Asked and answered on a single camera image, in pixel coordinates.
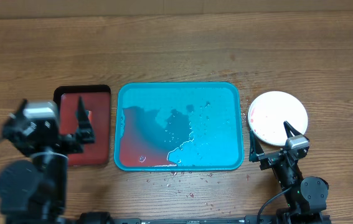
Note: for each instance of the red and black tray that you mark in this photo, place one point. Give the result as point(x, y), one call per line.
point(96, 98)

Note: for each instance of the teal plastic tray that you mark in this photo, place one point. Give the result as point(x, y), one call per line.
point(178, 126)

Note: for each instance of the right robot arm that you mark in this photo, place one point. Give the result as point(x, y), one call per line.
point(306, 196)

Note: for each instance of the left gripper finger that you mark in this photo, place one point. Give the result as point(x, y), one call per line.
point(84, 133)
point(18, 115)

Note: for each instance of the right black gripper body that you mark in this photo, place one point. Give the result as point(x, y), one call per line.
point(272, 158)

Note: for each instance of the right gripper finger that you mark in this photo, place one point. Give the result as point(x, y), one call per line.
point(294, 137)
point(256, 150)

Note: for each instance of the green and orange sponge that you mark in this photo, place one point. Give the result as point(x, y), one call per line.
point(90, 115)

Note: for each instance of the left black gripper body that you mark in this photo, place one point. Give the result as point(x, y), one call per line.
point(39, 145)

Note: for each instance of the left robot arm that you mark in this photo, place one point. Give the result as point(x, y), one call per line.
point(33, 190)

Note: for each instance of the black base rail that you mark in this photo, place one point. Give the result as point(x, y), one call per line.
point(105, 218)

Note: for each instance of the white plate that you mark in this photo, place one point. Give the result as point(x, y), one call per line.
point(270, 110)

